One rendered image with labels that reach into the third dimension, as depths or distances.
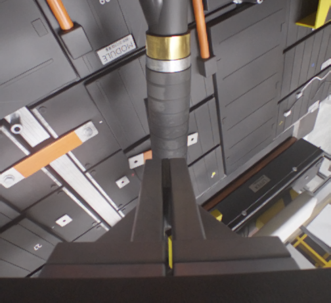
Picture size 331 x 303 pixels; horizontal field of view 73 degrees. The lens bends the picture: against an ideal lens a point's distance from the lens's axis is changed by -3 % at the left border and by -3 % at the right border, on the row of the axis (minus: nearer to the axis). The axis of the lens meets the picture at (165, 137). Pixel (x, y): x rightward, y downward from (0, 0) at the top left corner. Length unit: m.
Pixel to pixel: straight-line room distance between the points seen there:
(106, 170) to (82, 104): 0.14
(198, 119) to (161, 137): 0.21
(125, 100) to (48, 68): 0.12
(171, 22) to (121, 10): 0.12
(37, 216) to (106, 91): 0.25
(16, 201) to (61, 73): 0.22
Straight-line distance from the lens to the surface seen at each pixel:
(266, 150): 0.80
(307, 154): 0.85
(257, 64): 0.51
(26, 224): 0.45
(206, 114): 0.47
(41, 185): 0.41
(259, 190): 0.75
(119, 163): 0.43
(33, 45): 0.29
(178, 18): 0.21
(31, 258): 0.53
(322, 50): 0.74
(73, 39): 0.28
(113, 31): 0.32
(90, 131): 0.35
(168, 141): 0.26
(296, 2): 0.56
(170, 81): 0.22
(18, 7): 0.29
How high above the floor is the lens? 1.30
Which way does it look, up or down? 43 degrees down
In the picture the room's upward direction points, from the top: 135 degrees clockwise
